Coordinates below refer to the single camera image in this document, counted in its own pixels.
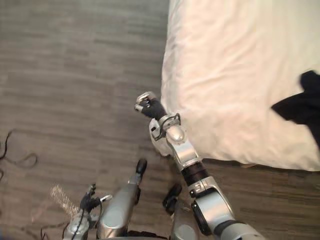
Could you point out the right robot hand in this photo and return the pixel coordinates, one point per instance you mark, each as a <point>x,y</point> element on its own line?
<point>152,108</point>

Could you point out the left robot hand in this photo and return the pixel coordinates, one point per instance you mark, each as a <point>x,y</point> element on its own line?
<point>90,200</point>

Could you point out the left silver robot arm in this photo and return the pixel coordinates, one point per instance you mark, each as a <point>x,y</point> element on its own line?
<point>77,226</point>

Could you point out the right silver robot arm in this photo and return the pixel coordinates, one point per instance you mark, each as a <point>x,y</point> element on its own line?
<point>197,180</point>

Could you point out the white bed duvet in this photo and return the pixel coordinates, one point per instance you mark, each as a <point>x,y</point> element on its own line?
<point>232,82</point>

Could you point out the black cloth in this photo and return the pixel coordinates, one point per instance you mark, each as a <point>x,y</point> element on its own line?
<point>302,107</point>

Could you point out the left silver robot leg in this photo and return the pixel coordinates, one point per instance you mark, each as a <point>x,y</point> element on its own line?
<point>119,210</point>

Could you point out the silver robot leg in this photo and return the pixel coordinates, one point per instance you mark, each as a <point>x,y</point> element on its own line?
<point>119,210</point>
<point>180,225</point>

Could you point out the left dark robot foot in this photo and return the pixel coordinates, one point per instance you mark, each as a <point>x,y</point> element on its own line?
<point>141,168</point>

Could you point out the dark robot foot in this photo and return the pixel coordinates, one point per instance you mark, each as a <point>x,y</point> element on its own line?
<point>172,197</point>
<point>141,168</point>

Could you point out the right dark robot foot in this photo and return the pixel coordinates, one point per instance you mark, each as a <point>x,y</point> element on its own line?
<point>172,197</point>

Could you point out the right silver robot leg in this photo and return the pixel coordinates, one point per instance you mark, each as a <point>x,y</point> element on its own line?
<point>180,225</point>

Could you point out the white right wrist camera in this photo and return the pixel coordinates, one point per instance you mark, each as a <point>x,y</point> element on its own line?
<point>155,136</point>

